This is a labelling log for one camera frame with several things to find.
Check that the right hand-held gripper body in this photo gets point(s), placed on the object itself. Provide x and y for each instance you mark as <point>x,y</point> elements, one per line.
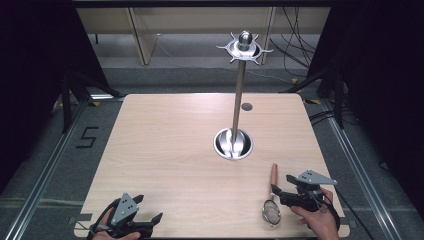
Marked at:
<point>308,191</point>

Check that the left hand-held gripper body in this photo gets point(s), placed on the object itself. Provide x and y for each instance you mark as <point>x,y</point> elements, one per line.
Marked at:
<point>125,208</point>

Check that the person's left hand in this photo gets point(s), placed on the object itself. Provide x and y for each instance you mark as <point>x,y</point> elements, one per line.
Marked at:
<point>104,218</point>

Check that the person's right hand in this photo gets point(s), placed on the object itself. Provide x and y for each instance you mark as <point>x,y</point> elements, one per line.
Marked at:
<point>320,221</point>

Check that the metal utensil rack stand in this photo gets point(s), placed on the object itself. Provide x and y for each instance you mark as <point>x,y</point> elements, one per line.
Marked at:
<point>235,143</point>

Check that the yellow black floor tape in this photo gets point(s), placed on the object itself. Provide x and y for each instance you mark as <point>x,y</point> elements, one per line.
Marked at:
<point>312,101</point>
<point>95,103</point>

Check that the black metal stand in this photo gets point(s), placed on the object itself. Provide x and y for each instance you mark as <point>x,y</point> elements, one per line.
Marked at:
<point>66,103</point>
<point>338,100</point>

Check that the black curtain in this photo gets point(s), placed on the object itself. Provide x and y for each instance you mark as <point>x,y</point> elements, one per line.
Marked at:
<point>33,83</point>
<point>383,83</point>

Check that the light wooden furniture leg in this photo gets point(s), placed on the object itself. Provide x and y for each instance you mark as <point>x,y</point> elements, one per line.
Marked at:
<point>267,33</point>

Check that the light wooden cabinet panel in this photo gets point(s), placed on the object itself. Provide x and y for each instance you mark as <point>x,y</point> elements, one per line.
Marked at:
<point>144,36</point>

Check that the metal floor rail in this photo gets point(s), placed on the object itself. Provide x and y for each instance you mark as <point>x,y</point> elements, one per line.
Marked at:
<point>360,166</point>
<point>43,173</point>

